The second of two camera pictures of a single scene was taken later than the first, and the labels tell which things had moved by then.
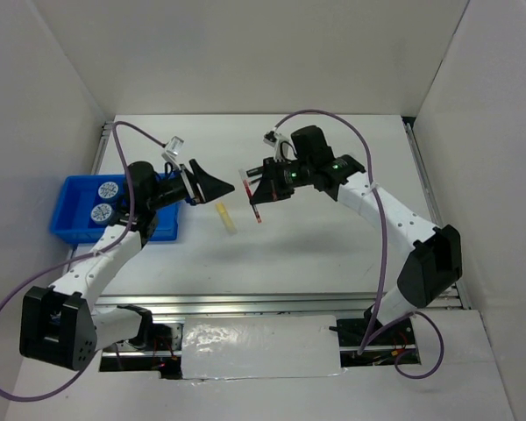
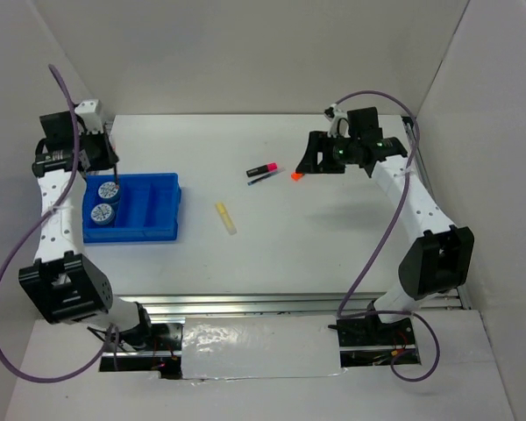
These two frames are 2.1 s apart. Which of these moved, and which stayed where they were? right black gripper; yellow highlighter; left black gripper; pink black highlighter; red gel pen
Moved: left black gripper; right black gripper; red gel pen
Stayed: yellow highlighter; pink black highlighter
